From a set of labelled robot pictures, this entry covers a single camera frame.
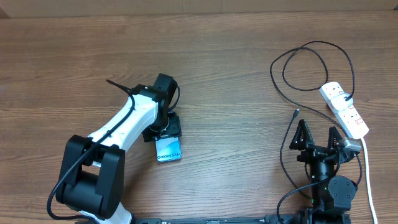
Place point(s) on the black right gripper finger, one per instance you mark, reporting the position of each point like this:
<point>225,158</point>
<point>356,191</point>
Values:
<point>302,139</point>
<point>334,138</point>

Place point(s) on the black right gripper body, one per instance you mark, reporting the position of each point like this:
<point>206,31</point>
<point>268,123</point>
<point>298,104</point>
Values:
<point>312,153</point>

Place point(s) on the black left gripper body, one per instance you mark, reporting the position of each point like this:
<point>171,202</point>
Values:
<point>170,126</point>

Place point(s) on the Samsung Galaxy smartphone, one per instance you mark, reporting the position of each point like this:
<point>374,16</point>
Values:
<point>168,149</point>

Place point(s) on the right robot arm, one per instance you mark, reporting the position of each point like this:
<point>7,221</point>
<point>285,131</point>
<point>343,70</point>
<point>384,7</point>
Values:
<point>331,194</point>

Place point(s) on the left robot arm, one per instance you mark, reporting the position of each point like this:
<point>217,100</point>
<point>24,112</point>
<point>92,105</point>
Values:
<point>91,181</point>

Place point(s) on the white charger plug adapter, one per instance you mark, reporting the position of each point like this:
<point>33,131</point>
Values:
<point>341,102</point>

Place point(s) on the white power strip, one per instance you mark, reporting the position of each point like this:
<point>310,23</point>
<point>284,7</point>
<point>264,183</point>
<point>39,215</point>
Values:
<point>350,120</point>

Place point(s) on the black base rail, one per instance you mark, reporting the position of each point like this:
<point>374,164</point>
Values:
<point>268,219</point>

